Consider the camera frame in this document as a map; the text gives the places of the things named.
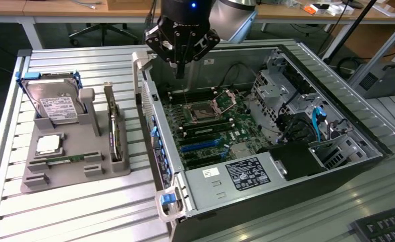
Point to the CPU socket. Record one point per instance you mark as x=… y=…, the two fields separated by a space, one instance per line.
x=202 y=112

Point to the metal socket cover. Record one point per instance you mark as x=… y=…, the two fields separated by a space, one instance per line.
x=225 y=102

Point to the brown wooden box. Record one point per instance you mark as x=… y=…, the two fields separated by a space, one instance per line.
x=130 y=5

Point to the black open PC case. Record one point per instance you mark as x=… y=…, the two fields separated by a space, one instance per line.
x=285 y=201

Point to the blue expansion slot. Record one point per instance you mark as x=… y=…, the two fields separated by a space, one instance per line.
x=201 y=146

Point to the silver finned chipset heatsink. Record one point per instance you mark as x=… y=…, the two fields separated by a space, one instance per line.
x=242 y=149

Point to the small black white device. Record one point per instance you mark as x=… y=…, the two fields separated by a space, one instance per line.
x=319 y=6

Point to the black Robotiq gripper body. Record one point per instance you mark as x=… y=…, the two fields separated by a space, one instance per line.
x=183 y=15

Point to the green RAM stick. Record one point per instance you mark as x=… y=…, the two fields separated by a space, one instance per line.
x=66 y=159

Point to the wooden desk white frame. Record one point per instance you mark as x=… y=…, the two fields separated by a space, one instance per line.
x=48 y=10
x=318 y=17

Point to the black labelled RAM stick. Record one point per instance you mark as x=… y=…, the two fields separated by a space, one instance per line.
x=203 y=131

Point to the hard disk with blue caddy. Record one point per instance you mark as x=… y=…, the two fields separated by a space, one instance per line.
x=48 y=93

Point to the black plastic shroud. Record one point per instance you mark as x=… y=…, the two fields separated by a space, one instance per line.
x=295 y=161

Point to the silver vented metal bracket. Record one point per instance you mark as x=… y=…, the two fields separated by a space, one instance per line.
x=335 y=153

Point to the grey case corner bracket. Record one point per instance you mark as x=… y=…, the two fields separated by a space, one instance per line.
x=165 y=214
x=141 y=60

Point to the grey plastic parts rack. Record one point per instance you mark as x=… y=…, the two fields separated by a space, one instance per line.
x=79 y=136

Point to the thin metal locking lever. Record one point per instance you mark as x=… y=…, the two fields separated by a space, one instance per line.
x=185 y=95

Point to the graphics card with metal bracket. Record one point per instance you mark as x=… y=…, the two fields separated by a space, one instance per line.
x=114 y=126

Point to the white cardboard box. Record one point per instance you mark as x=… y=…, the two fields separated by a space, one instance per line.
x=342 y=10

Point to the grey computer tower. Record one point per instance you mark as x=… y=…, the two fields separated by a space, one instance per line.
x=386 y=80

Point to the black office chair base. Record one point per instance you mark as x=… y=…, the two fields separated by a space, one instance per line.
x=103 y=30

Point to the grey box on floor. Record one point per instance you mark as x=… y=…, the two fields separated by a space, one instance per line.
x=386 y=54

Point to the black tripod pole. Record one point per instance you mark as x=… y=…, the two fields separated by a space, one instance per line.
x=350 y=29

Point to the long black expansion slot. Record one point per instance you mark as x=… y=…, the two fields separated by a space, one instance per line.
x=207 y=164
x=197 y=140
x=206 y=158

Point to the silver disk bay cage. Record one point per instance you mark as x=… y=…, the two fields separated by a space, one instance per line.
x=271 y=90

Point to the silver CPU chip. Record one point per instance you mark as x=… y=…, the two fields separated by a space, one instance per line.
x=48 y=145

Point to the grey power supply unit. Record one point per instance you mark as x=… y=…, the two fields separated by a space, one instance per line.
x=210 y=186

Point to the small orange box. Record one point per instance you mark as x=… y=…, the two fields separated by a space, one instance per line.
x=310 y=10

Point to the blue case latch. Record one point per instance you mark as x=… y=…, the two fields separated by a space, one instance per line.
x=169 y=199

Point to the black keyboard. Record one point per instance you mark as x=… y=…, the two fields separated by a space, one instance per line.
x=386 y=227

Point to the green motherboard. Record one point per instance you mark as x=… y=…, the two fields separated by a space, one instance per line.
x=241 y=126

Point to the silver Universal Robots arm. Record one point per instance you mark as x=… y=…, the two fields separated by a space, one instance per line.
x=227 y=15

